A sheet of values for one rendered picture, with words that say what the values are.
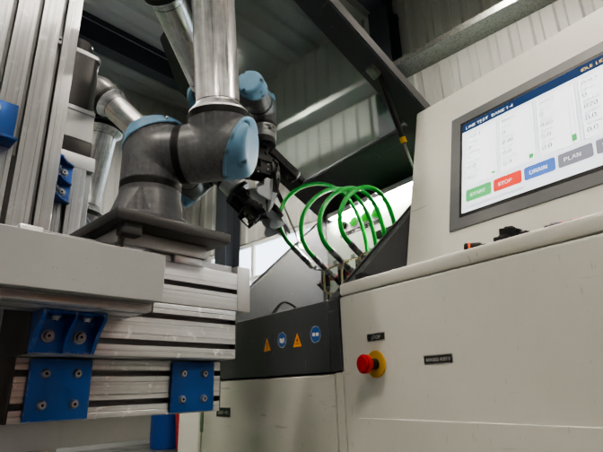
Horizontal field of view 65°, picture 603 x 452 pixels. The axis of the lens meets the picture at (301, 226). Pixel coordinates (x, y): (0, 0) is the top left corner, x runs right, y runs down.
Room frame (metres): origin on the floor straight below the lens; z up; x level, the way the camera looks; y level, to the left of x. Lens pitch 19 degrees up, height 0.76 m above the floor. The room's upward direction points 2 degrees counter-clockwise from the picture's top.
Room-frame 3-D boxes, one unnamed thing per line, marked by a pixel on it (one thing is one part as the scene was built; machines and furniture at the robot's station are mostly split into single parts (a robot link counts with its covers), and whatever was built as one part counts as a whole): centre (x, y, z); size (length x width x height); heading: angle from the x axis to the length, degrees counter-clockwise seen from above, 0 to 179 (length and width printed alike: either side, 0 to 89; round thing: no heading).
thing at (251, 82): (1.11, 0.13, 1.53); 0.11 x 0.11 x 0.08; 82
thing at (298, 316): (1.35, 0.12, 0.87); 0.62 x 0.04 x 0.16; 37
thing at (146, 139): (0.84, 0.28, 1.20); 0.13 x 0.12 x 0.14; 82
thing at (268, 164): (1.20, 0.11, 1.37); 0.09 x 0.08 x 0.12; 127
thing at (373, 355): (0.97, -0.12, 0.80); 0.05 x 0.04 x 0.05; 37
